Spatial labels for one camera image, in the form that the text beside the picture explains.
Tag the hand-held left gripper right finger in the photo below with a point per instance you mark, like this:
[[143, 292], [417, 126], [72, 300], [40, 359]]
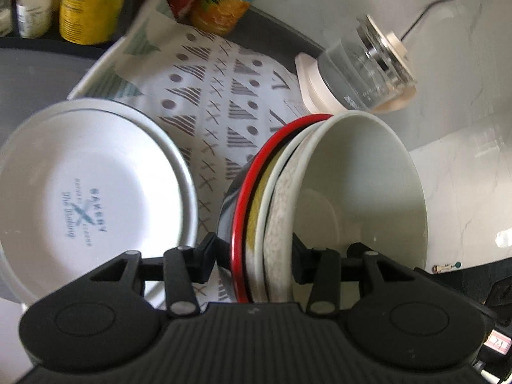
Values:
[[304, 264]]

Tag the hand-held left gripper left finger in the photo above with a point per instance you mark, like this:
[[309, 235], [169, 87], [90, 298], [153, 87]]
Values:
[[204, 260]]

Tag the speckled white bowl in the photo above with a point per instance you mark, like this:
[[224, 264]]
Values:
[[280, 228], [267, 186]]

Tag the red rimmed black bowl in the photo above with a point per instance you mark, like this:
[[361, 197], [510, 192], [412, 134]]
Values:
[[238, 228]]

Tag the yellow bowl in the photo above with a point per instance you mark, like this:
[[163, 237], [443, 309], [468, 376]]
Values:
[[254, 224]]

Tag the cream white bowl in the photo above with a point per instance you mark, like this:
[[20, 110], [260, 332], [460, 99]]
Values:
[[360, 168]]

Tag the large white plate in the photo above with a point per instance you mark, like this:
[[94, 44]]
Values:
[[193, 212]]

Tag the small teal-tipped metal object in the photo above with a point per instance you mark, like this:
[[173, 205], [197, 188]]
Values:
[[444, 267]]

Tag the cream kettle heating base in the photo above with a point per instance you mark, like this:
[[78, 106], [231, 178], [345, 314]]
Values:
[[312, 84]]

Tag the grey patterned table cloth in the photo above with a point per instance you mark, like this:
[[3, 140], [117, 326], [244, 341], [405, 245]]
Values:
[[224, 80]]

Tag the glass electric kettle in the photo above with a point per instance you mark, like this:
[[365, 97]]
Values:
[[360, 72]]

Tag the yellow labelled can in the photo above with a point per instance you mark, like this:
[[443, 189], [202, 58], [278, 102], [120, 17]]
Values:
[[88, 16]]

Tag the white labelled bottle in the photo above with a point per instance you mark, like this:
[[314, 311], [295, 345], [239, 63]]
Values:
[[34, 8]]

